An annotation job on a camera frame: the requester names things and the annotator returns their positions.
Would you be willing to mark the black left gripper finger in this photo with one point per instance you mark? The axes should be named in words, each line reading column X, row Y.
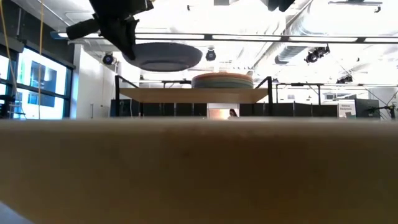
column 124, row 37

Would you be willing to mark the purple plate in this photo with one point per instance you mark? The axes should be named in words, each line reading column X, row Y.
column 168, row 59

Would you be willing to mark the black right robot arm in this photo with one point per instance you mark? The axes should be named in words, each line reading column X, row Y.
column 278, row 4

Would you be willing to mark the wooden shelf black metal legs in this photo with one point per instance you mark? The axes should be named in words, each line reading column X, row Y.
column 192, row 95

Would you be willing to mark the black ceiling spotlight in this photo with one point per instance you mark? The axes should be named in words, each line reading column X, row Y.
column 210, row 55
column 315, row 54
column 344, row 79
column 108, row 59

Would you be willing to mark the large window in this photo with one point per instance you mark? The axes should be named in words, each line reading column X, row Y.
column 43, row 84

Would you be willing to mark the long ceiling light strip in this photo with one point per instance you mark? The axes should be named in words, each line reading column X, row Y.
column 248, row 38

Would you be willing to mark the person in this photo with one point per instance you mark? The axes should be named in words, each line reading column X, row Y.
column 233, row 114

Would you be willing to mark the row of black partitions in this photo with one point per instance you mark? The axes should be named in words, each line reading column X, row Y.
column 286, row 110

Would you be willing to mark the white sign board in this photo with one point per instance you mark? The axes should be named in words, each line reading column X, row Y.
column 346, row 109

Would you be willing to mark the black box cabinet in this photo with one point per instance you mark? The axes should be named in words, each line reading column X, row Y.
column 367, row 107

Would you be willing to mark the silver ventilation duct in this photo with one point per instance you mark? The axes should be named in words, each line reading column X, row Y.
column 290, row 54

